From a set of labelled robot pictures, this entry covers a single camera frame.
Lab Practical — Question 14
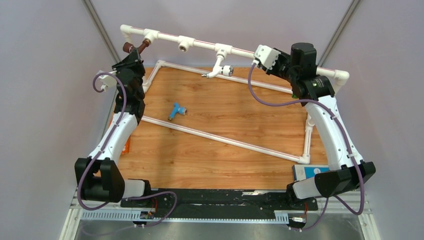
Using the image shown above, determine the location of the brown water faucet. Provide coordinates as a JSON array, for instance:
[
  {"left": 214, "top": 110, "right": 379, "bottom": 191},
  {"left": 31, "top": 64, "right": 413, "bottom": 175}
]
[{"left": 122, "top": 39, "right": 151, "bottom": 54}]

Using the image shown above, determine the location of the white PVC pipe frame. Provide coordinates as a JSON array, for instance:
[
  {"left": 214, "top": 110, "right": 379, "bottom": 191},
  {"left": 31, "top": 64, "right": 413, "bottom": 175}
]
[{"left": 119, "top": 24, "right": 351, "bottom": 165}]

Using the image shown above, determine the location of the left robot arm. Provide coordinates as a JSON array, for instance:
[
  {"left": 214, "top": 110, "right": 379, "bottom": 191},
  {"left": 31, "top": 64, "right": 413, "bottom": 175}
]
[{"left": 74, "top": 49, "right": 153, "bottom": 208}]

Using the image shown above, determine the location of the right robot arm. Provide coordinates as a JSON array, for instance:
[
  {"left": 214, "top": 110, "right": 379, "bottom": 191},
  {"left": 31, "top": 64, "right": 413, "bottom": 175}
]
[{"left": 254, "top": 42, "right": 376, "bottom": 210}]

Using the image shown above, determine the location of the white water faucet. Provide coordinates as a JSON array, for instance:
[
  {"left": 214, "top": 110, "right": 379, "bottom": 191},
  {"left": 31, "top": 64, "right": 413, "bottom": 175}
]
[{"left": 201, "top": 53, "right": 234, "bottom": 78}]

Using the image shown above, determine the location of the blue water faucet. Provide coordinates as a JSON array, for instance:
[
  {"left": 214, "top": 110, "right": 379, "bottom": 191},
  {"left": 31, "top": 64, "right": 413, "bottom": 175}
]
[{"left": 168, "top": 102, "right": 188, "bottom": 121}]

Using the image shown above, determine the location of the orange razor package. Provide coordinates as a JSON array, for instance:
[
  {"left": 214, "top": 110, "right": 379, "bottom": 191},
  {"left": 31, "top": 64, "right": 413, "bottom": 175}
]
[{"left": 121, "top": 138, "right": 131, "bottom": 155}]

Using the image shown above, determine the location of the blue white box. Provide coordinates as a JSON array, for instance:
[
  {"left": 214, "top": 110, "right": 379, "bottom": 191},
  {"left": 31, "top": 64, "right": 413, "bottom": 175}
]
[{"left": 292, "top": 164, "right": 330, "bottom": 182}]

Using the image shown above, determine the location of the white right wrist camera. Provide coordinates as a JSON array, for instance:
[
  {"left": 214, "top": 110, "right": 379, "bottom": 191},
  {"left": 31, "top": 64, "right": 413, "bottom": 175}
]
[{"left": 252, "top": 44, "right": 281, "bottom": 70}]

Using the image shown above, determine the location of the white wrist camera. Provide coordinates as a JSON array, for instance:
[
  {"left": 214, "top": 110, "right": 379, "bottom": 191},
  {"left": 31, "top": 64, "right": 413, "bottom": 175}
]
[
  {"left": 252, "top": 44, "right": 281, "bottom": 70},
  {"left": 94, "top": 75, "right": 117, "bottom": 93}
]

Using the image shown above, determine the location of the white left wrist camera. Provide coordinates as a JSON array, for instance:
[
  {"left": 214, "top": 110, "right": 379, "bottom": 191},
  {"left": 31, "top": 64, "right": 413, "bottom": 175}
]
[{"left": 94, "top": 75, "right": 117, "bottom": 93}]

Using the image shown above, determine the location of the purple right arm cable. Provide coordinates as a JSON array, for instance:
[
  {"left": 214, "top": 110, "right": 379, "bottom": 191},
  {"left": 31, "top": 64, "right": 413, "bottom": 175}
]
[{"left": 247, "top": 62, "right": 366, "bottom": 231}]

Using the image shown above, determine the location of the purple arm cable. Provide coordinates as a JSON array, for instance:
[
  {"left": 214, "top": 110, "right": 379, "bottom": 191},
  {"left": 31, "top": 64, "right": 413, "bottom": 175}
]
[
  {"left": 76, "top": 72, "right": 178, "bottom": 228},
  {"left": 247, "top": 62, "right": 366, "bottom": 231}
]

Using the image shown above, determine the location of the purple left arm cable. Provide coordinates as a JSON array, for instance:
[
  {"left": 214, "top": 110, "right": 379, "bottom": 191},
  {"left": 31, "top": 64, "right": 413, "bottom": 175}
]
[{"left": 76, "top": 72, "right": 178, "bottom": 228}]

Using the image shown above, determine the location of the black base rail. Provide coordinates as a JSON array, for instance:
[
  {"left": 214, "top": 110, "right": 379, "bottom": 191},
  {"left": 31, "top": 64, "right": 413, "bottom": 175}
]
[{"left": 127, "top": 188, "right": 318, "bottom": 220}]

